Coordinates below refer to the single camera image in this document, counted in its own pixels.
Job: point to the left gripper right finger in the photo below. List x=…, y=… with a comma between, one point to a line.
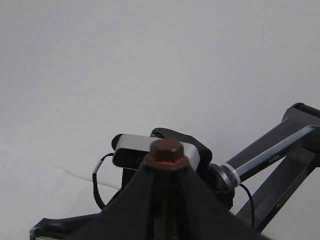
x=200, y=215

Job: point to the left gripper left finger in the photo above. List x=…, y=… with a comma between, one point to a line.
x=125, y=220

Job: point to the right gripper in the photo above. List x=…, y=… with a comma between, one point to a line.
x=197, y=147

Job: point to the rusty brown hex bolt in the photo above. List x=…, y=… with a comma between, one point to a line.
x=165, y=153

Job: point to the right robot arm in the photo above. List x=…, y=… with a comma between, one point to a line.
x=272, y=160

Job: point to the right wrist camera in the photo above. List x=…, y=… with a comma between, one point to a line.
x=132, y=150

